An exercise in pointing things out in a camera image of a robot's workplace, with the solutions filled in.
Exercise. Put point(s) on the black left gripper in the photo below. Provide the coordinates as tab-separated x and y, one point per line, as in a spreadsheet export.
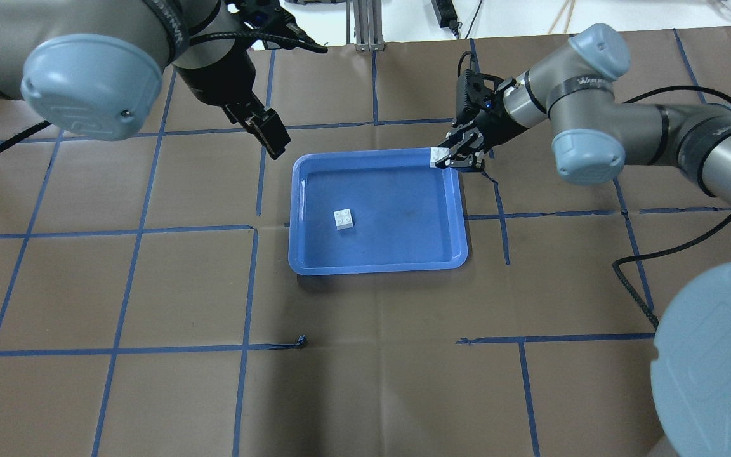
216	77

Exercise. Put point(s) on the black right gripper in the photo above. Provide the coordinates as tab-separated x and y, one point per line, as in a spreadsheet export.
491	122

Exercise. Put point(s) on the white block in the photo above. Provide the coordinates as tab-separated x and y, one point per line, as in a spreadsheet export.
343	219
436	154

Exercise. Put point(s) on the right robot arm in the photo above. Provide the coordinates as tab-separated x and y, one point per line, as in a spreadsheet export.
672	144

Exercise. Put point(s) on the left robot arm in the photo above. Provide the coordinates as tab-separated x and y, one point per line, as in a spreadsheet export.
95	67

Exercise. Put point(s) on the blue plastic tray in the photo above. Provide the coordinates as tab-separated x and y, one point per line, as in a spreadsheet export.
407	216

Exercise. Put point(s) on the aluminium frame post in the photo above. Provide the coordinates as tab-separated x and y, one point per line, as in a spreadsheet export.
367	29

